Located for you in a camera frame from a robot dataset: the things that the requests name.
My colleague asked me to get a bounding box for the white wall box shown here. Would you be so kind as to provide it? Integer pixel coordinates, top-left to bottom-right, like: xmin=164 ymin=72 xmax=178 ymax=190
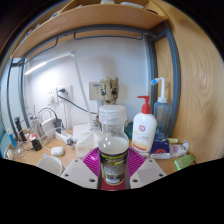
xmin=88 ymin=81 xmax=101 ymax=101

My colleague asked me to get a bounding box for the white earbud case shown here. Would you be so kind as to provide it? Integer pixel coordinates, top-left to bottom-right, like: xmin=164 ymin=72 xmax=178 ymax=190
xmin=50 ymin=145 xmax=65 ymax=157

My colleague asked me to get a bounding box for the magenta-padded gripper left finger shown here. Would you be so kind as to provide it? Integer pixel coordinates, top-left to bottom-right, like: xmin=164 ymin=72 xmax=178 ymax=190
xmin=60 ymin=146 xmax=102 ymax=190

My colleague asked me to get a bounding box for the white pump bottle red top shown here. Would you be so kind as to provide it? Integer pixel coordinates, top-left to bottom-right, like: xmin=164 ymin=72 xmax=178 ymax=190
xmin=131 ymin=95 xmax=158 ymax=154

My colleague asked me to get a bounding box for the pink and white packet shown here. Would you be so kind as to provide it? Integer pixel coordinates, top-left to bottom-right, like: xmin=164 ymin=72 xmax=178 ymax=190
xmin=169 ymin=141 xmax=189 ymax=158

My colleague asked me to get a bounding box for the white charger block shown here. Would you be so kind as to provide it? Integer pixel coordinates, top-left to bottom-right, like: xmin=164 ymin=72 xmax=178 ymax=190
xmin=40 ymin=117 xmax=57 ymax=134

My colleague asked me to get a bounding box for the small green container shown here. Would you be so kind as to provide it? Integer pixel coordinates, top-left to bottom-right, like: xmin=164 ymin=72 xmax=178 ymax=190
xmin=173 ymin=153 xmax=196 ymax=171

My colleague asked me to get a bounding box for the white wall socket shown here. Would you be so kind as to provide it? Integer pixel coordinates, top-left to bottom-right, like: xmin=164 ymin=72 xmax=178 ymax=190
xmin=57 ymin=84 xmax=72 ymax=101
xmin=46 ymin=88 xmax=58 ymax=104

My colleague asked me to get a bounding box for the wooden shelf unit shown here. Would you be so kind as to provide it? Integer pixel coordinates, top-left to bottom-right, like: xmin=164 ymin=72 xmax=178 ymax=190
xmin=9 ymin=0 xmax=169 ymax=61

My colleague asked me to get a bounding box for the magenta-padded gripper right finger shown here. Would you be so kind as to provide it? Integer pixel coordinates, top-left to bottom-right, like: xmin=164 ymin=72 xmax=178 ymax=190
xmin=125 ymin=146 xmax=167 ymax=190

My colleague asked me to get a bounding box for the grey metal desk frame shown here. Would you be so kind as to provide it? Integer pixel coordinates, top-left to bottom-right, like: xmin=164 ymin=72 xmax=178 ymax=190
xmin=4 ymin=19 xmax=183 ymax=141

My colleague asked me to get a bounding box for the clear plastic drink bottle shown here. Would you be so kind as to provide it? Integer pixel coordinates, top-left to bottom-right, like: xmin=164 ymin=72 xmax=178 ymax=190
xmin=97 ymin=104 xmax=130 ymax=186

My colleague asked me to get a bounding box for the black electric shaver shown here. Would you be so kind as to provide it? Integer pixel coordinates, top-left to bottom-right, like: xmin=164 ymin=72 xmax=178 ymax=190
xmin=13 ymin=115 xmax=27 ymax=143

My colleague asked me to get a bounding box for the brown tree creature figurine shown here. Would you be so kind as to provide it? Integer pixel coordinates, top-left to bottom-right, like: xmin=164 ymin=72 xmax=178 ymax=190
xmin=94 ymin=77 xmax=129 ymax=133

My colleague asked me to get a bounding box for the white crumpled bag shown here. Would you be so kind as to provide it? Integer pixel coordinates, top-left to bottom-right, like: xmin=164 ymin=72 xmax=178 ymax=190
xmin=74 ymin=131 xmax=101 ymax=159

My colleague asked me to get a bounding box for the small blue box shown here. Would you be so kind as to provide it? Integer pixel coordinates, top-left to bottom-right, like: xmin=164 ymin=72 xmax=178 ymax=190
xmin=150 ymin=138 xmax=171 ymax=159

